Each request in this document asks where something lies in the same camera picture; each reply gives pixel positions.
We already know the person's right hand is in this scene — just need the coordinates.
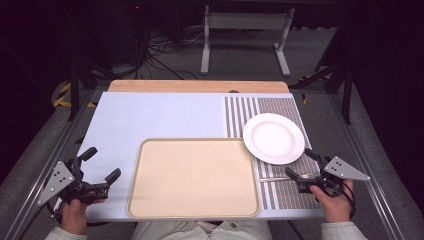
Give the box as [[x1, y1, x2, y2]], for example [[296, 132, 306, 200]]
[[309, 179, 356, 224]]

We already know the bundle of black floor cables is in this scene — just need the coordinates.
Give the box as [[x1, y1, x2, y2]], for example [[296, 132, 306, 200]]
[[133, 26, 208, 81]]

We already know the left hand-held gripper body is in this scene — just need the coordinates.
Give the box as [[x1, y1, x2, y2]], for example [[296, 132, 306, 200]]
[[36, 157, 110, 208]]

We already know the wooden board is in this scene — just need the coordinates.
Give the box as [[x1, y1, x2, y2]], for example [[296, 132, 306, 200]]
[[107, 79, 291, 94]]

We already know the person's light clothing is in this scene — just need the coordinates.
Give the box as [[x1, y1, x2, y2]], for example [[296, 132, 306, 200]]
[[131, 219, 274, 240]]

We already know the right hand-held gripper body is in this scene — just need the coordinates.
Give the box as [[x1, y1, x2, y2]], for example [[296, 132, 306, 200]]
[[295, 155, 372, 198]]

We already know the black cable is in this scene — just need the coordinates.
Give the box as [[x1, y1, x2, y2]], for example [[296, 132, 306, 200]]
[[339, 181, 357, 220]]

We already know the white round plate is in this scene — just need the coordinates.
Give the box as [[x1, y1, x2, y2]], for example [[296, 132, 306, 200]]
[[242, 112, 306, 166]]

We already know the grey metal stand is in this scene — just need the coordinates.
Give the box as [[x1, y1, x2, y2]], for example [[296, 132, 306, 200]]
[[199, 4, 296, 78]]

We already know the silver fork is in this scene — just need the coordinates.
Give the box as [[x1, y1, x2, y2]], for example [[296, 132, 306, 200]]
[[258, 173, 318, 183]]

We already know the black metal stand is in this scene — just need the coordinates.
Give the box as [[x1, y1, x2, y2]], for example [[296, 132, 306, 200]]
[[66, 6, 124, 122], [288, 13, 355, 126]]

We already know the beige plastic tray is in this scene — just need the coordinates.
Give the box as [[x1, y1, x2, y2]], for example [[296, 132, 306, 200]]
[[126, 137, 261, 220]]

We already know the person's left hand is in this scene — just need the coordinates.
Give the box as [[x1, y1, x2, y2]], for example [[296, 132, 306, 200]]
[[60, 198, 106, 236]]

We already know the striped woven placemat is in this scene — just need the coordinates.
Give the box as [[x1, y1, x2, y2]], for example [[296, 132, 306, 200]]
[[223, 96, 324, 211]]

